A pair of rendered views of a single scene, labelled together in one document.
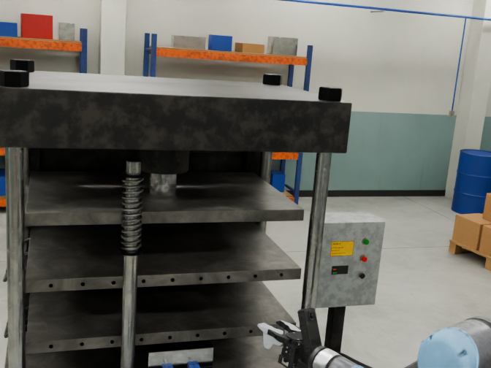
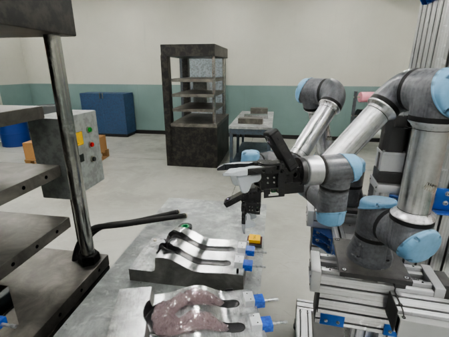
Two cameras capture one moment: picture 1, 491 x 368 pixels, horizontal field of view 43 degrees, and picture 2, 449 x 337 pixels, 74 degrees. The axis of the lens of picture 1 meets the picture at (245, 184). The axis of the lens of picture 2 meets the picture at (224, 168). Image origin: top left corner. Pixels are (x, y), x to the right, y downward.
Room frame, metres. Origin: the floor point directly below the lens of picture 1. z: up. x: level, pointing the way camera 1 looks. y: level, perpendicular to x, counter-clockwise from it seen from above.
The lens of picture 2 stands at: (1.26, 0.50, 1.68)
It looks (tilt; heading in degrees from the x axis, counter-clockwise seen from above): 18 degrees down; 297
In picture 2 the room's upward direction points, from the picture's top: straight up
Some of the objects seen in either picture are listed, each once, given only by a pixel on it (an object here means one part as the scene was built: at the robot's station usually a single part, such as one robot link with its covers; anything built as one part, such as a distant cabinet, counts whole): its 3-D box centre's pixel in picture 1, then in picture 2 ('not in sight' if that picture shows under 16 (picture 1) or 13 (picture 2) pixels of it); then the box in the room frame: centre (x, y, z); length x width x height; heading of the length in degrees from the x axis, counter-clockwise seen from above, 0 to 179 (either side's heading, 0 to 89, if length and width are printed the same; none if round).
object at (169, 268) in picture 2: not in sight; (192, 255); (1.93, -0.48, 0.87); 0.50 x 0.26 x 0.14; 18
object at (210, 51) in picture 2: not in sight; (200, 104); (4.39, -4.53, 1.03); 1.54 x 0.94 x 2.06; 108
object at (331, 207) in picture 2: not in sight; (328, 201); (1.35, -0.30, 1.34); 0.11 x 0.08 x 0.11; 130
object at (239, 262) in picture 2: not in sight; (250, 265); (1.66, -0.50, 0.89); 0.13 x 0.05 x 0.05; 18
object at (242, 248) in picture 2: not in sight; (252, 251); (1.69, -0.61, 0.89); 0.13 x 0.05 x 0.05; 18
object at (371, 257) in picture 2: not in sight; (370, 245); (1.22, -0.56, 1.09); 0.15 x 0.15 x 0.10
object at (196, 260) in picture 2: not in sight; (194, 247); (1.92, -0.47, 0.92); 0.35 x 0.16 x 0.09; 18
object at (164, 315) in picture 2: not in sight; (189, 309); (1.74, -0.17, 0.90); 0.26 x 0.18 x 0.08; 35
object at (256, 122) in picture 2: not in sight; (254, 135); (3.38, -4.83, 0.46); 1.90 x 0.70 x 0.92; 108
